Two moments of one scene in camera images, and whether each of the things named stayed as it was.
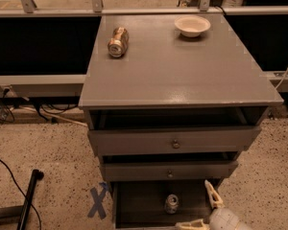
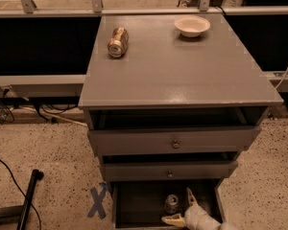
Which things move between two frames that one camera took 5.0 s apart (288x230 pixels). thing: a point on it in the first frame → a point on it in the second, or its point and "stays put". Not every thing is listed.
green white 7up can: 172,204 stays put
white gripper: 223,218 → 192,213
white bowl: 192,26 stays put
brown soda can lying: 119,43 stays put
